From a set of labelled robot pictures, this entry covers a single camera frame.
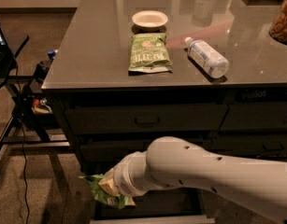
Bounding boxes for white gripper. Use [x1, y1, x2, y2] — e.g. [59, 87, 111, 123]
[98, 151, 149, 197]

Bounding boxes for green rice chip bag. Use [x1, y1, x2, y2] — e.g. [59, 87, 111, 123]
[80, 175, 136, 209]

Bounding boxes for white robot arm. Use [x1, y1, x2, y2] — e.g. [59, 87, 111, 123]
[99, 136, 287, 224]

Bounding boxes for middle left drawer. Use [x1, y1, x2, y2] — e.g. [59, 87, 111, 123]
[79, 137, 213, 163]

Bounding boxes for open bottom drawer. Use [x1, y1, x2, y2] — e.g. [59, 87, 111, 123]
[90, 189, 215, 224]

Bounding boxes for top left drawer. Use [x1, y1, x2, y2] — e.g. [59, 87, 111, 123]
[65, 104, 227, 135]

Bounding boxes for green kettle chip bag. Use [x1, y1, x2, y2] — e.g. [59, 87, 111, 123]
[128, 33, 173, 74]

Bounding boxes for top right drawer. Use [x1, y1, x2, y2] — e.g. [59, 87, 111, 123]
[222, 102, 287, 131]

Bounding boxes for middle right drawer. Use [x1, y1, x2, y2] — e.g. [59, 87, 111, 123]
[207, 134, 287, 156]

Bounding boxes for colourful items on shelf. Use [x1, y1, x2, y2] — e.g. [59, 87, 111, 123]
[32, 98, 52, 115]

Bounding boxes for black side desk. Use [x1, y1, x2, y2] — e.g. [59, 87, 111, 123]
[0, 33, 71, 176]

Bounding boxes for dark cabinet counter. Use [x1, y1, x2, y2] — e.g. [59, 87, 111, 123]
[43, 0, 287, 174]

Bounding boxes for black device with screen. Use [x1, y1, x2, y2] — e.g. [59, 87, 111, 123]
[34, 63, 50, 83]

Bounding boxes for blue capped bottle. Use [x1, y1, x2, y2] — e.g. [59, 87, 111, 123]
[47, 49, 58, 60]

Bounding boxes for clear plastic water bottle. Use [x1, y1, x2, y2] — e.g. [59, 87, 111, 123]
[184, 37, 230, 78]

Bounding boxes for black laptop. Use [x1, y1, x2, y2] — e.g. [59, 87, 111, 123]
[0, 28, 13, 77]

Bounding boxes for white paper bowl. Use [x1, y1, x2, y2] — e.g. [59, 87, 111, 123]
[132, 10, 168, 32]

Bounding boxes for black power cable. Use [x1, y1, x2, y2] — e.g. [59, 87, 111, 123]
[12, 58, 33, 224]

